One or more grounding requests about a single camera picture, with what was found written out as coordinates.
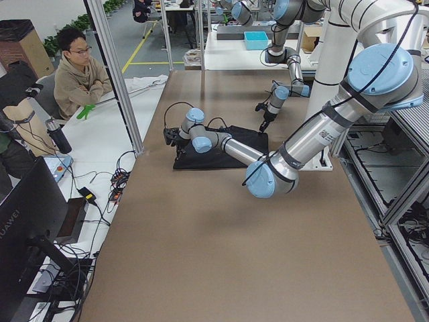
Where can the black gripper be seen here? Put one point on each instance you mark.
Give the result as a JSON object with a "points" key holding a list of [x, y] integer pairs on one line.
{"points": [[267, 117], [179, 143]]}

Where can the black printed t-shirt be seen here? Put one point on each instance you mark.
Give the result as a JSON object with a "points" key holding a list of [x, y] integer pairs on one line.
{"points": [[224, 148]]}

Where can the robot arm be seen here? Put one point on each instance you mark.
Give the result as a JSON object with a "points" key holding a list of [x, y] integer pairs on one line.
{"points": [[385, 74], [288, 67]]}

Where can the blue plastic bin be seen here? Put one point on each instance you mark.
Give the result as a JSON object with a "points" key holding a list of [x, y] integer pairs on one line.
{"points": [[257, 40]]}

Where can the black power adapter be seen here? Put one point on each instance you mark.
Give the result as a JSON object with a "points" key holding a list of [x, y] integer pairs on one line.
{"points": [[88, 195]]}

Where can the green toy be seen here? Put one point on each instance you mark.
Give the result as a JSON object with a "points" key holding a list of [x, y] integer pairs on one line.
{"points": [[85, 112]]}

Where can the seated person beige hoodie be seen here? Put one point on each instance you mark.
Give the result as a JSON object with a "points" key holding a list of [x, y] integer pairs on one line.
{"points": [[80, 79]]}

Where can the black water bottle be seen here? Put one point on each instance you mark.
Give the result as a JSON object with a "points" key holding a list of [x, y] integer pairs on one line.
{"points": [[55, 132]]}

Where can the black Huawei monitor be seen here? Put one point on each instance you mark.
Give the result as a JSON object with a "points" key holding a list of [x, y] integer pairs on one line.
{"points": [[31, 217]]}

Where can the brown cardboard box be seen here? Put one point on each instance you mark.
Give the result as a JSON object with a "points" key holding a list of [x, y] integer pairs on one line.
{"points": [[20, 41]]}

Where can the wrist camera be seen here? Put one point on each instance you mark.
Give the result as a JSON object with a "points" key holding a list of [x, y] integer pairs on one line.
{"points": [[261, 107], [169, 136]]}

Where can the aluminium frame post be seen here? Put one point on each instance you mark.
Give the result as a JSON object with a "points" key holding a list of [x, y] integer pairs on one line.
{"points": [[100, 27]]}

